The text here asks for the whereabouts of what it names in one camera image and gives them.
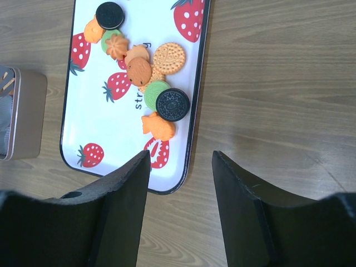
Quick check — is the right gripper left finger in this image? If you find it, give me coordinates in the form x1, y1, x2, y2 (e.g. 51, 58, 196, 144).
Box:
1, 151, 150, 266

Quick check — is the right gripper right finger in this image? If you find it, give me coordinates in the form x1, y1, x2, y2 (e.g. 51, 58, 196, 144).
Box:
212, 151, 355, 266

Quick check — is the orange fish cookie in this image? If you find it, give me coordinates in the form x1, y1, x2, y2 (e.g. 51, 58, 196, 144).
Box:
141, 112, 175, 141

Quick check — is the black sandwich cookie right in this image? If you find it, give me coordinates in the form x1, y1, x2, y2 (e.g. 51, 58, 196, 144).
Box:
156, 88, 190, 122

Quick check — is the black sandwich cookie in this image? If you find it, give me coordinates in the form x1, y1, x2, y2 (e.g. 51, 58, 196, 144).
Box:
95, 2, 125, 30
156, 88, 190, 122

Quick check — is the green round cookie right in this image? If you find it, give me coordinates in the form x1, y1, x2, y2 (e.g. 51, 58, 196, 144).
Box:
144, 81, 171, 111

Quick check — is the green round cookie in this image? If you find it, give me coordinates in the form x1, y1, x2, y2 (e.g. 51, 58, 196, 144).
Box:
101, 29, 122, 53
144, 81, 171, 111

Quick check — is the white strawberry tray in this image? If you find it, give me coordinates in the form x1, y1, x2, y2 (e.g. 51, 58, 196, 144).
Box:
60, 0, 210, 195

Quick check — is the brown round cookie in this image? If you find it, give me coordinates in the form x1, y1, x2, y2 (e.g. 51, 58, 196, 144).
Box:
127, 57, 152, 87

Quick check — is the orange cookie under brown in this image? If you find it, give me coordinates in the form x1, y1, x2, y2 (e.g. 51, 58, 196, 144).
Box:
124, 44, 150, 65

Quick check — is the orange flower cookie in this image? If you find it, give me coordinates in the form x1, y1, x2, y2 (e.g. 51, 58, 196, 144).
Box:
105, 34, 129, 61

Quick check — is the orange round biscuit right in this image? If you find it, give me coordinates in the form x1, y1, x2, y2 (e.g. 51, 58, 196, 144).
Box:
153, 42, 186, 75

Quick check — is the green round cookie left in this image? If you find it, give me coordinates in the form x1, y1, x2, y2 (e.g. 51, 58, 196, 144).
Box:
101, 29, 122, 53

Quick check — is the orange cookie top left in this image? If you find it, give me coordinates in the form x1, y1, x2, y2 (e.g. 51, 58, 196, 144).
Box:
83, 16, 106, 43

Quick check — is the black sandwich cookie top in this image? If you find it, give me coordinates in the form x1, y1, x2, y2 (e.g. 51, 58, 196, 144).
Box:
95, 2, 125, 30

